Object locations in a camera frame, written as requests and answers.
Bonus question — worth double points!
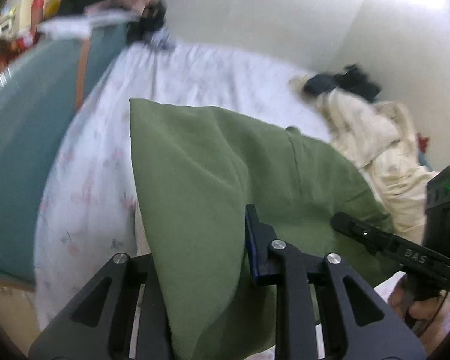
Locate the green pants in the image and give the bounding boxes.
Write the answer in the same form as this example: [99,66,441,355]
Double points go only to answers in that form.
[130,98,393,359]

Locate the right hand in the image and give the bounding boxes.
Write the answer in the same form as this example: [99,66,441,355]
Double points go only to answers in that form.
[388,276,450,327]

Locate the white floral bed sheet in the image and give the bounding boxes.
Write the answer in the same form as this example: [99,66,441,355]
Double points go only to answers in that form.
[33,40,335,360]

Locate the cream crumpled blanket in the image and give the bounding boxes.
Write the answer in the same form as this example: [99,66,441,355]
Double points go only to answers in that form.
[301,88,438,243]

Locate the teal bed headboard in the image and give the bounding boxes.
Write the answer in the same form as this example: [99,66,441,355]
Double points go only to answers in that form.
[0,24,127,288]

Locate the clothes pile on headboard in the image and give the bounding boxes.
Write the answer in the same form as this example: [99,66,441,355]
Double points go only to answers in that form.
[38,0,176,51]

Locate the dark clothes near wall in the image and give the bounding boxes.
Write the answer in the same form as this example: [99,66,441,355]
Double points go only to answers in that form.
[301,64,381,103]

